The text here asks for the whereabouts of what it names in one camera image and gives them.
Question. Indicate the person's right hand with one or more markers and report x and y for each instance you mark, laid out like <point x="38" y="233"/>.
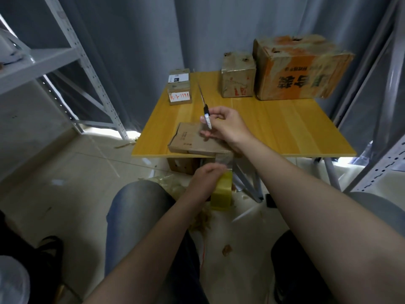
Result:
<point x="228" y="126"/>

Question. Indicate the person's left hand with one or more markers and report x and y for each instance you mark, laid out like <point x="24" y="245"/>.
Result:
<point x="206" y="180"/>

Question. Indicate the yellow tape roll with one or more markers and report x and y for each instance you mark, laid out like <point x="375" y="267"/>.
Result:
<point x="221" y="190"/>

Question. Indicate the plain brown cardboard box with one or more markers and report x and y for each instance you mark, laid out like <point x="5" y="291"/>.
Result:
<point x="180" y="166"/>

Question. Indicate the small cardboard box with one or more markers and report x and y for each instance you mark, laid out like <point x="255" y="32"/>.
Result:
<point x="190" y="141"/>

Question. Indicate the medium brown cardboard box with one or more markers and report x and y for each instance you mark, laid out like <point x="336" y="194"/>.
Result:
<point x="238" y="76"/>

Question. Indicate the long white-labelled cardboard box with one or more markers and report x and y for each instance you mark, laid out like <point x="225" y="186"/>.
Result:
<point x="179" y="86"/>

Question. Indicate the large orange print cardboard box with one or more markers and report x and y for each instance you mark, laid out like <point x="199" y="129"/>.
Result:
<point x="300" y="66"/>

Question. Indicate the person's right forearm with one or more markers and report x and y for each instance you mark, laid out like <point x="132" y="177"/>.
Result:
<point x="335" y="224"/>

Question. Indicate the person's left forearm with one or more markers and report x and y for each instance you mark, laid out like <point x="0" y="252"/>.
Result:
<point x="152" y="256"/>

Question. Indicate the tape scraps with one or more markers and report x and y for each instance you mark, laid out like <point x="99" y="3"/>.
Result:
<point x="183" y="193"/>

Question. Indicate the person's right leg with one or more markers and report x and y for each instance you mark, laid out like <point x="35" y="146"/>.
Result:
<point x="304" y="262"/>

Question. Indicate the yellow wooden table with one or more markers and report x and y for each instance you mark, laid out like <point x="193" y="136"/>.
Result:
<point x="297" y="133"/>

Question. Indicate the grey curtain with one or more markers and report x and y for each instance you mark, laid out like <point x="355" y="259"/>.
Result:
<point x="177" y="28"/>

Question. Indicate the grey metal shelf unit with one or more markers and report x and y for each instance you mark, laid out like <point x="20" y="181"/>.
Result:
<point x="379" y="110"/>
<point x="44" y="60"/>

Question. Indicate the black sandal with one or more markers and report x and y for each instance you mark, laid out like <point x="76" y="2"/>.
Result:
<point x="50" y="253"/>

